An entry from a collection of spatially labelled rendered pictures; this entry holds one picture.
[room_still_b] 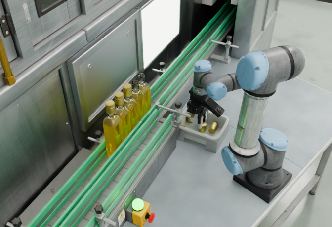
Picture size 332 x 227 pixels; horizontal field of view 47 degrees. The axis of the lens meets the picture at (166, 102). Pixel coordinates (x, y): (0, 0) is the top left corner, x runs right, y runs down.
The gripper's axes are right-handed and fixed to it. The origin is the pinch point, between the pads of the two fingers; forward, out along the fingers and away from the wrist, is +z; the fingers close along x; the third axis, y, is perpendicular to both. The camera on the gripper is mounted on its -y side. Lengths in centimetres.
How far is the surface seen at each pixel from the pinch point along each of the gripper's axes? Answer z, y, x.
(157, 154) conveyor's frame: -7.2, 6.6, 32.5
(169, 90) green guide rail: -14.6, 18.2, 0.2
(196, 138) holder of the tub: 0.7, -1.1, 9.2
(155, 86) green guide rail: -14.2, 25.6, 0.1
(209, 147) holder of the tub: 2.8, -8.0, 9.3
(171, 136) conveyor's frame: -6.7, 6.4, 19.8
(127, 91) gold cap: -34, 21, 31
